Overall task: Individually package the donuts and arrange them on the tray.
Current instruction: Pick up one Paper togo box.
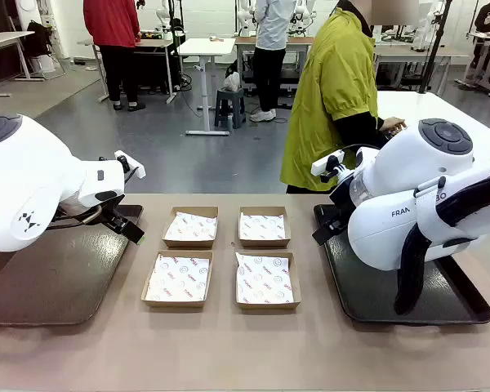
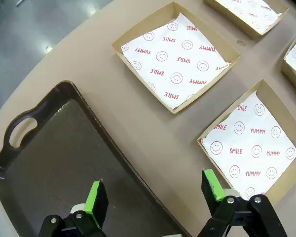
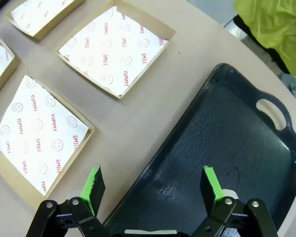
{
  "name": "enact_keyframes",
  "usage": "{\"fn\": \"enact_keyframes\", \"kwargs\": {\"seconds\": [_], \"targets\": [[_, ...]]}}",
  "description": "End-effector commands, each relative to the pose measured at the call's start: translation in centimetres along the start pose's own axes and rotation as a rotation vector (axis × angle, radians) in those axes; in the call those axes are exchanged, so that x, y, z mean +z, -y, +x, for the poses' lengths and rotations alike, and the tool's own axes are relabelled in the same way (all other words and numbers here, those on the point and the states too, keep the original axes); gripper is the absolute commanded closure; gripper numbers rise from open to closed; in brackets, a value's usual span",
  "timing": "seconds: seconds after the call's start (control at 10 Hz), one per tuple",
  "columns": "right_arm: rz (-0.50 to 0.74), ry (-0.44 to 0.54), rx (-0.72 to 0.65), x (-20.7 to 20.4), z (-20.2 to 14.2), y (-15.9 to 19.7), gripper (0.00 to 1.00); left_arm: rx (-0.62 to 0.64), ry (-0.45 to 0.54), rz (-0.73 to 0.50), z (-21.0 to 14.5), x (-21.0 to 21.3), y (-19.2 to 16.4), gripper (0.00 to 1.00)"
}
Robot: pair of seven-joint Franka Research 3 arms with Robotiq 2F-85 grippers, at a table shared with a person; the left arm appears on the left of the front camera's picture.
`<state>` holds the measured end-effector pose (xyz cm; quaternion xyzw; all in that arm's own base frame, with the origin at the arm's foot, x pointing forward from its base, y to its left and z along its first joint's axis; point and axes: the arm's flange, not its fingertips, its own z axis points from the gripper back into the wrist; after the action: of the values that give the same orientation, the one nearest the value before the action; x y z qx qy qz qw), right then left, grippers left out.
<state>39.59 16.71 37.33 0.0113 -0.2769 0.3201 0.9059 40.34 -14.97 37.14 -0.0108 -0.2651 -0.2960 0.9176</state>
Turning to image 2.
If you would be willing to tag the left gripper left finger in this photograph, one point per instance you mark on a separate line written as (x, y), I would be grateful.
(98, 205)

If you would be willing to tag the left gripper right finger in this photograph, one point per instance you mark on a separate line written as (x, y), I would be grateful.
(212, 190)

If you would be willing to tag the brown cardboard box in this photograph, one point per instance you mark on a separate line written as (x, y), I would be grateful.
(289, 72)
(148, 24)
(278, 111)
(233, 17)

